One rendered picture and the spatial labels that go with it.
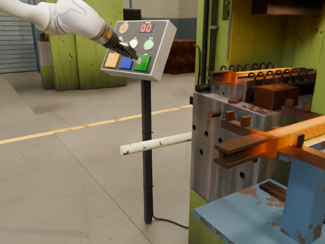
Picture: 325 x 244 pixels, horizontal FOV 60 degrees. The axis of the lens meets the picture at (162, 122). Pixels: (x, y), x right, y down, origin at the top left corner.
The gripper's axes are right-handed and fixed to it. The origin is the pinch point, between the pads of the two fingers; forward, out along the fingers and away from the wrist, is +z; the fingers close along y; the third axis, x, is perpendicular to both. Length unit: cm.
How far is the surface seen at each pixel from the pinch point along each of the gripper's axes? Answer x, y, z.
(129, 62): -0.1, -7.7, 4.8
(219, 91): -7.5, 41.0, 7.9
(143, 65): -0.9, 1.5, 4.7
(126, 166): -57, -72, 107
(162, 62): 3.5, 7.1, 10.8
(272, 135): -29, 77, -44
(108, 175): -68, -72, 89
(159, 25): 19.7, 2.8, 5.4
